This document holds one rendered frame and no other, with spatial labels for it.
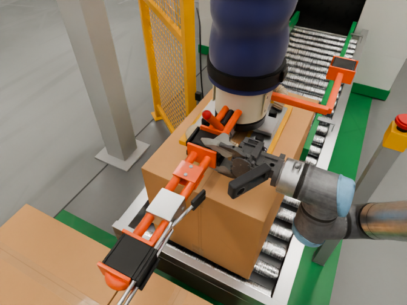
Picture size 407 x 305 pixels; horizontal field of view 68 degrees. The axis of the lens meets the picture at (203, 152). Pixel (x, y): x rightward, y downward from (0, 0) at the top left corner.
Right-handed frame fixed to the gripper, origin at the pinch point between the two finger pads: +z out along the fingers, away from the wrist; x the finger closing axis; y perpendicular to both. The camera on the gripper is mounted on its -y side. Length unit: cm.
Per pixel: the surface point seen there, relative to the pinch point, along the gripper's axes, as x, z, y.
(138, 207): -50, 32, 2
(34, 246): -55, 61, -29
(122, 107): -65, 94, 68
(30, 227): -55, 69, -24
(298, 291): -110, -43, 26
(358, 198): -47, -49, 45
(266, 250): -56, -22, 12
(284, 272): -51, -31, 3
